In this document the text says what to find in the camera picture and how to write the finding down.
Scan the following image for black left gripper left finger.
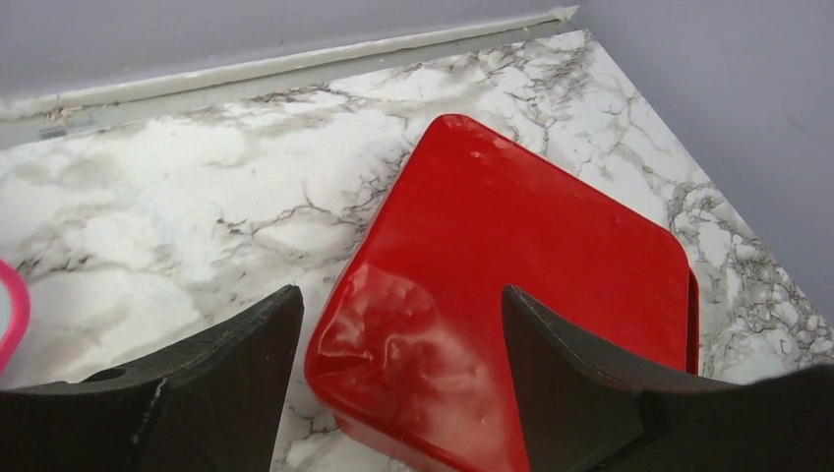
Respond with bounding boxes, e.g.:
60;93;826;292
1;285;304;471

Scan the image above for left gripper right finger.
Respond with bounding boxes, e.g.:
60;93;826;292
502;286;833;471

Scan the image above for red box lid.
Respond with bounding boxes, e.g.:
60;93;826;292
305;114;698;471

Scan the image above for white board pink frame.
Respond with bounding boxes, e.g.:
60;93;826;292
1;261;31;372

